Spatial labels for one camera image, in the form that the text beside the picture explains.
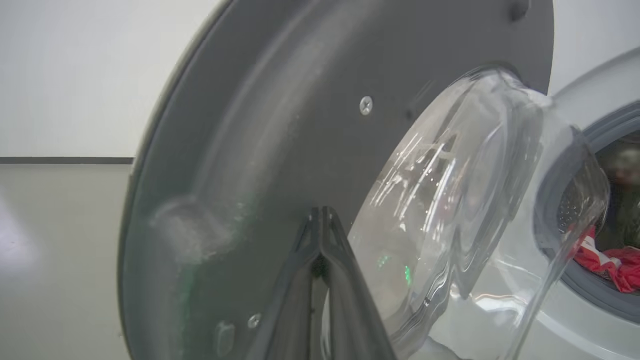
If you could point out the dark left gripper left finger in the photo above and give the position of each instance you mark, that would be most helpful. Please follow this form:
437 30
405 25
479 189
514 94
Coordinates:
290 310

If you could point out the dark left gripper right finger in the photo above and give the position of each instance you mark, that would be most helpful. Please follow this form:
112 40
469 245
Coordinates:
350 310

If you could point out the washing machine door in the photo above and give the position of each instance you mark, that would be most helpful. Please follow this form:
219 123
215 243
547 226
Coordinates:
250 125

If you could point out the red and white garment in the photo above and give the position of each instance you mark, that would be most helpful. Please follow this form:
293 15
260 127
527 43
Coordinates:
625 270

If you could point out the stainless steel washing machine drum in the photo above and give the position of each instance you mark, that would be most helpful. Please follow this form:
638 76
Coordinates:
567 207

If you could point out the white front-load washing machine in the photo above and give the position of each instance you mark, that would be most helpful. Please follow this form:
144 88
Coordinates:
590 330

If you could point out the grey rubber door gasket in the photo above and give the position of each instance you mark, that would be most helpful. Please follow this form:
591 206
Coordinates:
600 300

